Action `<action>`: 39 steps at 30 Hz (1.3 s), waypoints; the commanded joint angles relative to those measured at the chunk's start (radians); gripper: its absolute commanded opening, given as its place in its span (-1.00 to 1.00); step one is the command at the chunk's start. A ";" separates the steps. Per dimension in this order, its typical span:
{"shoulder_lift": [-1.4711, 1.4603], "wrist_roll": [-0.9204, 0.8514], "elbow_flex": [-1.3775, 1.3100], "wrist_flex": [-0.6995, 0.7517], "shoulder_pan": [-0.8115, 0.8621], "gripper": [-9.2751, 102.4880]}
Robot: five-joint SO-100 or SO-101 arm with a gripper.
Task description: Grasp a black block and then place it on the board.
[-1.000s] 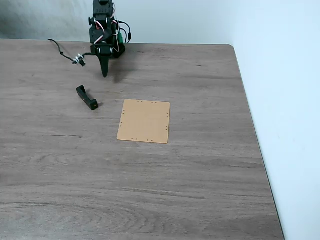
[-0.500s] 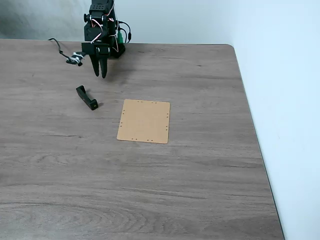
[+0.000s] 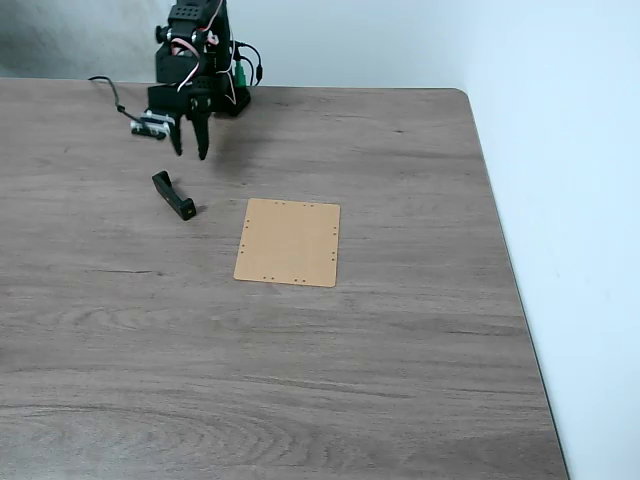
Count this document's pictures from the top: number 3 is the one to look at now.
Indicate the black block with brass insert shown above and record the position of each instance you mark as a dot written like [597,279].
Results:
[173,196]

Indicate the tan board with holes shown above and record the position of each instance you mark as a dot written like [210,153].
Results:
[289,243]

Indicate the small black gripper camera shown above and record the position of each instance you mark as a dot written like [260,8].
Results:
[149,125]

